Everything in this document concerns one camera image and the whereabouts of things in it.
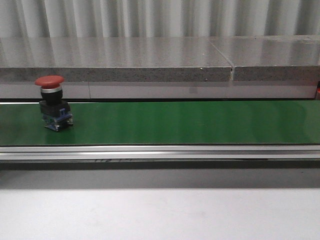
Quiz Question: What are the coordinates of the grey stone counter slab left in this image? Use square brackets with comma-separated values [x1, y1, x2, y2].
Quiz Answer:
[0, 37, 232, 83]

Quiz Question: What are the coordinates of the grey stone counter slab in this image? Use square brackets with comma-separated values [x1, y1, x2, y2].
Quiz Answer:
[209, 35, 320, 85]
[0, 37, 232, 83]

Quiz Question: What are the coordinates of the grey stone counter slab right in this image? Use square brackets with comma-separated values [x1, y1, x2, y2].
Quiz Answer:
[209, 35, 320, 85]

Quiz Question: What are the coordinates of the green conveyor belt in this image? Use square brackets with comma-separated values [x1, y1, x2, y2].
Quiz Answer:
[0, 100, 320, 146]

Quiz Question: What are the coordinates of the white cabinet panel under counter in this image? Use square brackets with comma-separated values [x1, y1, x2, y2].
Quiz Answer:
[0, 81, 316, 100]

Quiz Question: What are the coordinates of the red object at right edge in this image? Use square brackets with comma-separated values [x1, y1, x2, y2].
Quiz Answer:
[315, 81, 320, 100]

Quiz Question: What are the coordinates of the grey pleated curtain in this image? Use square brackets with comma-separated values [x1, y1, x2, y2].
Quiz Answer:
[0, 0, 320, 38]

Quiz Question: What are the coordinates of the red mushroom push button switch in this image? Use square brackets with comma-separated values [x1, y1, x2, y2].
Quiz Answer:
[34, 75, 73, 132]

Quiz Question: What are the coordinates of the aluminium conveyor frame rail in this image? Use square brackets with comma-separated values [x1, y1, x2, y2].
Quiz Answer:
[0, 144, 320, 170]

